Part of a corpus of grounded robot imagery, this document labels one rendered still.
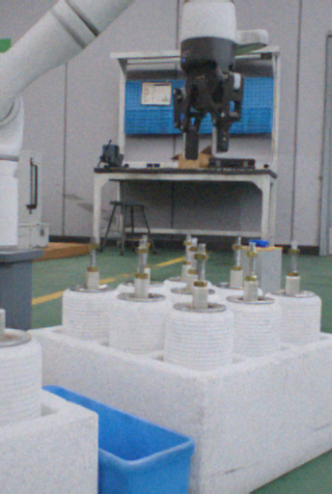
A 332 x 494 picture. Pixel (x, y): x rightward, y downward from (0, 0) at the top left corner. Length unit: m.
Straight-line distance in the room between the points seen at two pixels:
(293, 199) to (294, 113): 0.82
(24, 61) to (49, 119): 5.57
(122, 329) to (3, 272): 0.34
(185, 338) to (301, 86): 5.38
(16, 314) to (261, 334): 0.50
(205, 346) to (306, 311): 0.24
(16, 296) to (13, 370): 0.59
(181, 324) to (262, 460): 0.23
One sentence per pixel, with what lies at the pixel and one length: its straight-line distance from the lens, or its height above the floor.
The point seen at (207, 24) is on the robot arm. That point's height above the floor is 0.63.
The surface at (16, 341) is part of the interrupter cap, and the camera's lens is 0.61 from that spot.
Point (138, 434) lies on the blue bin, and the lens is 0.80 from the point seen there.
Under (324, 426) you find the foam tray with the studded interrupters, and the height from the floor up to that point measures 0.05.
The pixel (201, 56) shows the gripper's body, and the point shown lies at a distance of 0.83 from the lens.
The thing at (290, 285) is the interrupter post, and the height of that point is 0.27.
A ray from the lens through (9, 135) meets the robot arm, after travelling 1.23.
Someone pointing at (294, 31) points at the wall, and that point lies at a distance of 6.23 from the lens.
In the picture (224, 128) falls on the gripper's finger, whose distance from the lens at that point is 0.81.
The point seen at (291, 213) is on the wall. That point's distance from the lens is 5.99.
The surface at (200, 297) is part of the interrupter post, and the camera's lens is 0.83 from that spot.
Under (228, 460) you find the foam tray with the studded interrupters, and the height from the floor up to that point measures 0.06.
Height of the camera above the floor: 0.38
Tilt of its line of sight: 4 degrees down
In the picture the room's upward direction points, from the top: 2 degrees clockwise
